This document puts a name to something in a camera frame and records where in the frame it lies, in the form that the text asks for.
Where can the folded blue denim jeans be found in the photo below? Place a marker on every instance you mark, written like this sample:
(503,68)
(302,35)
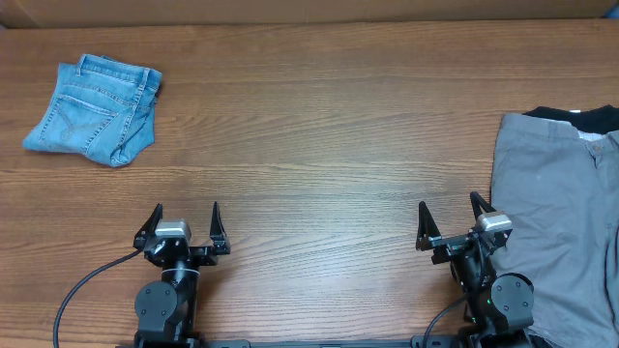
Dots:
(101,109)

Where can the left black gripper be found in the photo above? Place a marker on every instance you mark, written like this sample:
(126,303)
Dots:
(208,255)

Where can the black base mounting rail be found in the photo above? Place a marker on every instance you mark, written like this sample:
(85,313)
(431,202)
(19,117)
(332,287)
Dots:
(319,343)

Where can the brown cardboard backdrop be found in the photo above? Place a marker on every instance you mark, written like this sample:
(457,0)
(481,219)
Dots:
(122,13)

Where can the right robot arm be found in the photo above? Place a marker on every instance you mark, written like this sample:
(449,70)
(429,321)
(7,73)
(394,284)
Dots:
(498,308)

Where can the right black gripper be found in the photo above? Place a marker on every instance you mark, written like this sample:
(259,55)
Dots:
(428,238)

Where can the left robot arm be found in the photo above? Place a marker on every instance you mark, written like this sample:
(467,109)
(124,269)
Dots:
(166,308)

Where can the black t-shirt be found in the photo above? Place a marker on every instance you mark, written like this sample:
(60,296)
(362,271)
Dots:
(601,120)

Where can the grey cotton shorts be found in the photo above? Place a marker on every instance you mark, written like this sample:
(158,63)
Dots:
(559,186)

